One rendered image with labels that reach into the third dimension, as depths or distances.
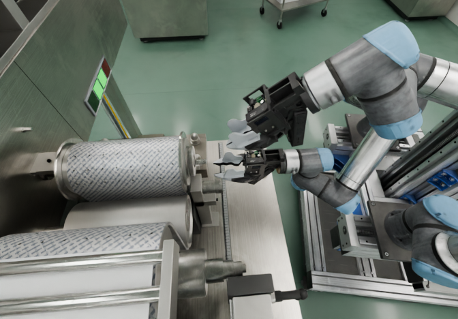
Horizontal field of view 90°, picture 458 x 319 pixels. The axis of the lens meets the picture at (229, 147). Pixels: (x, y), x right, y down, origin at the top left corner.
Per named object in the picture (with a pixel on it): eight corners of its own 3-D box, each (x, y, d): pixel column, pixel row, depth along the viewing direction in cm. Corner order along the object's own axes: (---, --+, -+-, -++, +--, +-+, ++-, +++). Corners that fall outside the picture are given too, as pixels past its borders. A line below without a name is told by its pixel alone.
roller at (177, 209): (192, 252, 56) (184, 240, 47) (86, 261, 55) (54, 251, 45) (193, 205, 63) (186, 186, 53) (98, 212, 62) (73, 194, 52)
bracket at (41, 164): (60, 174, 51) (54, 169, 49) (33, 175, 51) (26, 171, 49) (67, 155, 54) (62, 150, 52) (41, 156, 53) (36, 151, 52)
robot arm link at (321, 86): (334, 78, 44) (350, 109, 39) (311, 91, 46) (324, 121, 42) (319, 52, 39) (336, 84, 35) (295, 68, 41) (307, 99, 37)
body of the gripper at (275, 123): (239, 98, 46) (293, 63, 41) (262, 118, 52) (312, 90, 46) (243, 127, 42) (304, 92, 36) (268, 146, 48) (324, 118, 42)
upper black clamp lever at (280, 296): (307, 299, 31) (309, 299, 29) (270, 303, 30) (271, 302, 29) (304, 287, 31) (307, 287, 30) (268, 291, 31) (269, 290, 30)
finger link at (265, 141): (242, 135, 50) (276, 115, 46) (247, 138, 52) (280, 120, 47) (244, 153, 48) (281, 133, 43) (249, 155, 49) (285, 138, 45)
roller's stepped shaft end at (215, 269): (246, 281, 35) (247, 279, 33) (207, 284, 35) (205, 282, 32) (244, 257, 37) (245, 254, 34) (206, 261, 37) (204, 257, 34)
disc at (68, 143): (85, 210, 56) (46, 183, 44) (83, 210, 56) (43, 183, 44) (99, 159, 65) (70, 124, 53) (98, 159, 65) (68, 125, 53)
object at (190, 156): (191, 142, 53) (195, 148, 60) (182, 142, 53) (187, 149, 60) (193, 175, 51) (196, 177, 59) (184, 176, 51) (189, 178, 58)
